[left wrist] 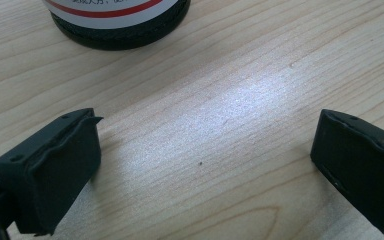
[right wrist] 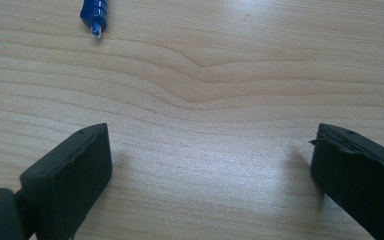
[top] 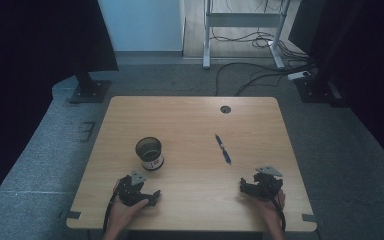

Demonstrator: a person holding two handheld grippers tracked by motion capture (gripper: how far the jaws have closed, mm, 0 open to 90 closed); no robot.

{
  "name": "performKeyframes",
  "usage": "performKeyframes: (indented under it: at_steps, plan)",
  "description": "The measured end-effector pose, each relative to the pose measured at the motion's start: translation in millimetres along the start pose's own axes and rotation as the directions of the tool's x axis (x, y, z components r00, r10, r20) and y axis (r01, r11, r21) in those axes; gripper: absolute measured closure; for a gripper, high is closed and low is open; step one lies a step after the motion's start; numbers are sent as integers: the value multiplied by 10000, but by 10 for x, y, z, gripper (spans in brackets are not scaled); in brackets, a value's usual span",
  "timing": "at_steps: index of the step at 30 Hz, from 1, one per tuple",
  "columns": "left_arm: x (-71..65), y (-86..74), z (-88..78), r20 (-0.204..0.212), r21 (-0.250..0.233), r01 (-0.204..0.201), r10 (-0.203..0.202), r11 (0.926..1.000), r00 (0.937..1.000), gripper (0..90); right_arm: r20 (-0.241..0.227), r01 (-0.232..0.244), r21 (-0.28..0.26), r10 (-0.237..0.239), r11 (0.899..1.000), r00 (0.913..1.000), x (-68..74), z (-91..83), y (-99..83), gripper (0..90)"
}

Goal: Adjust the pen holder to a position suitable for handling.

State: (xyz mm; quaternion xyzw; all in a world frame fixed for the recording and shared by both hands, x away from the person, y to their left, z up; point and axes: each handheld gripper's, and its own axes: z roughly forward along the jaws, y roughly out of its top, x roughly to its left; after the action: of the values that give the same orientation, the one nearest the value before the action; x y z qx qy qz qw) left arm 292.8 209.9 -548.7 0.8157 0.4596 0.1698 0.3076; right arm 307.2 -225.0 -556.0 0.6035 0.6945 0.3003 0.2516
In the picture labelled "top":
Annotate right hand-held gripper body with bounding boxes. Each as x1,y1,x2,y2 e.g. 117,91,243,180
252,166,284,201

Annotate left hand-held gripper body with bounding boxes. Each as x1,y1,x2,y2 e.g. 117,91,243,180
115,170,153,206

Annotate person's left hand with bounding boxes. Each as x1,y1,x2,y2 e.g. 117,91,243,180
107,179,150,231

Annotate person's right hand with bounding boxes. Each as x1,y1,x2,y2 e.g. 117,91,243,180
256,189,287,228

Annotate dark cup with white label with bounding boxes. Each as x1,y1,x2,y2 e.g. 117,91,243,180
134,136,165,172

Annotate blue pen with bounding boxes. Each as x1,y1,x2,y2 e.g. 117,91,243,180
214,133,233,166

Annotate floor outlet cover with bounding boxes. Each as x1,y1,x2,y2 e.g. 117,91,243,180
76,120,97,144

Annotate black stand with square base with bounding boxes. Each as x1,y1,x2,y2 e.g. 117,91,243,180
68,63,113,105
294,49,349,108

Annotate white power strip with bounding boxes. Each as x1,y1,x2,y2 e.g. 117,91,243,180
287,70,312,82

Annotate dark curtain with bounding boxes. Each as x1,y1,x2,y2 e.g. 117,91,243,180
288,0,384,178
0,0,120,214

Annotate left hand-held gripper black cable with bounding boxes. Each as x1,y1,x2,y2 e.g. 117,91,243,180
102,181,121,234

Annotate hand-held gripper black cable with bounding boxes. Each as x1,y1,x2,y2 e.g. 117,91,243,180
269,188,288,234
102,181,121,234

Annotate right hand-held gripper black cable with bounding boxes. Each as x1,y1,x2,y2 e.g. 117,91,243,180
269,188,288,234

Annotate black floor cables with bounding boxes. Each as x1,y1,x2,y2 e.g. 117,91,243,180
210,0,318,98

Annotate white metal desk frame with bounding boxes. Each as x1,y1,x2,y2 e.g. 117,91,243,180
202,0,292,70

